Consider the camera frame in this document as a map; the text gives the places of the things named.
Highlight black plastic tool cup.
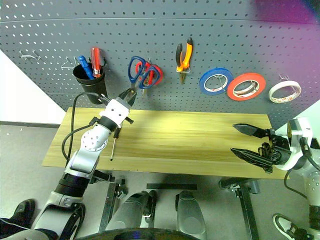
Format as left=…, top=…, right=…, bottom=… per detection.
left=72, top=63, right=109, bottom=105

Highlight black metal table leg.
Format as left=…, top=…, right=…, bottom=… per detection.
left=93, top=169, right=128, bottom=233
left=219, top=177, right=261, bottom=240

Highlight grey robot leg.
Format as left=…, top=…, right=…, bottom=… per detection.
left=175, top=190, right=208, bottom=238
left=109, top=190, right=158, bottom=230

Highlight grey left robot leg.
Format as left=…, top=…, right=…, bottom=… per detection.
left=109, top=190, right=158, bottom=230

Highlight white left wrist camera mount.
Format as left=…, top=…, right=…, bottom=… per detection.
left=99, top=98, right=132, bottom=126

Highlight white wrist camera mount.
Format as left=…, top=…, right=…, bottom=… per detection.
left=276, top=116, right=313, bottom=171
left=99, top=98, right=132, bottom=126

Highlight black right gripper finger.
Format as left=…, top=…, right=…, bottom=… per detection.
left=230, top=147, right=275, bottom=174
left=232, top=122, right=272, bottom=140

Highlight white tape roll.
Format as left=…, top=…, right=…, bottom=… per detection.
left=268, top=79, right=302, bottom=104

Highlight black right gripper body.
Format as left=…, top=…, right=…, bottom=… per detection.
left=258, top=127, right=292, bottom=166

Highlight blue-handled screwdriver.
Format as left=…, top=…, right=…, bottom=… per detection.
left=78, top=55, right=95, bottom=80

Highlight grey metal pegboard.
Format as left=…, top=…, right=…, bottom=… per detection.
left=0, top=0, right=320, bottom=129

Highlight blue-handled scissors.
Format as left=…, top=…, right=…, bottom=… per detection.
left=128, top=55, right=155, bottom=101

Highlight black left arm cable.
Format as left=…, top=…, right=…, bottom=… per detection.
left=61, top=92, right=107, bottom=163

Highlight blue tape roll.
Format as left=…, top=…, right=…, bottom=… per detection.
left=198, top=66, right=235, bottom=96

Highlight dark trouser leg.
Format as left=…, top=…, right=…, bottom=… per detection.
left=0, top=216, right=33, bottom=232

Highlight black-handled screwdriver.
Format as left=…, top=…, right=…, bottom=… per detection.
left=109, top=126, right=121, bottom=161

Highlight grey right robot leg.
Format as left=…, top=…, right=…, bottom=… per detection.
left=175, top=190, right=208, bottom=238

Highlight red-handled screwdriver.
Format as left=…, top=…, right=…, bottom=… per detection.
left=90, top=47, right=103, bottom=78

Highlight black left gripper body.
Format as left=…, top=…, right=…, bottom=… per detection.
left=121, top=97, right=134, bottom=109

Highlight white black sneaker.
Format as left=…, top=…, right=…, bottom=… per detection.
left=272, top=213, right=315, bottom=240

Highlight red-handled scissors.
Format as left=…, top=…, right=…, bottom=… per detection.
left=135, top=61, right=164, bottom=98

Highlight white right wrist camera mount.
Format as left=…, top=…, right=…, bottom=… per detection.
left=276, top=116, right=313, bottom=171

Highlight red tape roll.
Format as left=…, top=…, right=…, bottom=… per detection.
left=226, top=72, right=267, bottom=102

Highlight black shoe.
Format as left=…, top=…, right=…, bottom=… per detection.
left=9, top=198, right=36, bottom=227

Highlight orange black needle-nose pliers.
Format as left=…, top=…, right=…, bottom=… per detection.
left=175, top=37, right=195, bottom=83

